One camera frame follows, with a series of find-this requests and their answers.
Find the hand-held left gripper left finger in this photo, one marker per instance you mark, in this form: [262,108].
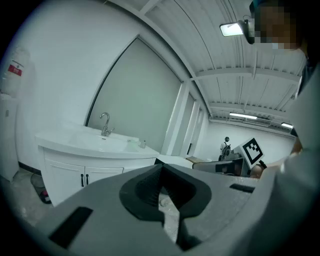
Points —
[140,197]

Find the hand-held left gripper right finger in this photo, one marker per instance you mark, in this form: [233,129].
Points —
[192,197]

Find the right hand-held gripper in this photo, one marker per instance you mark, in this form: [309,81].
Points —
[252,152]

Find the clear bottle with gold cap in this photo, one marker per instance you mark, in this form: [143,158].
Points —
[142,145]

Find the person's right forearm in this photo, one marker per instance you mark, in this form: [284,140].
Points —
[257,172]

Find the white sink cabinet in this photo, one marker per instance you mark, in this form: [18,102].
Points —
[65,175]

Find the round floor drain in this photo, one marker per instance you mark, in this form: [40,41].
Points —
[164,202]

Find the ceiling tube light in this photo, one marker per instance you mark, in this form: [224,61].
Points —
[242,115]
[287,125]

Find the brown cardboard box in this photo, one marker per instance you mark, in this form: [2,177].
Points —
[193,159]

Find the person's torso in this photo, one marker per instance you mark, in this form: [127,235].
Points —
[300,175]

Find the green soap dish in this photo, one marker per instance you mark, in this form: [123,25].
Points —
[132,142]

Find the narrow grey window blind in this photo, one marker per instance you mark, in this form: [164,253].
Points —
[188,125]

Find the chrome faucet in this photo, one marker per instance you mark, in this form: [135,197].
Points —
[106,125]

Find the ceiling panel light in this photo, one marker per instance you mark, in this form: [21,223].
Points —
[231,29]

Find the person's head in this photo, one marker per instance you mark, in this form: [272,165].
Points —
[277,22]

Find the large wall mirror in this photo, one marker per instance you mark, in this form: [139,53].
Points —
[140,100]

